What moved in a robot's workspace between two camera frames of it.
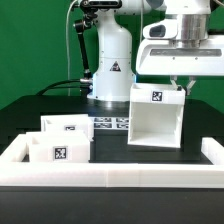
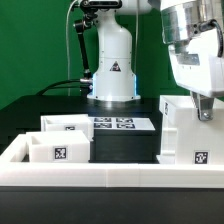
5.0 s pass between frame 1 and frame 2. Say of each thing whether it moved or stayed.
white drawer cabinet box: moved
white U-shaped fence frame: stayed
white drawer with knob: stayed
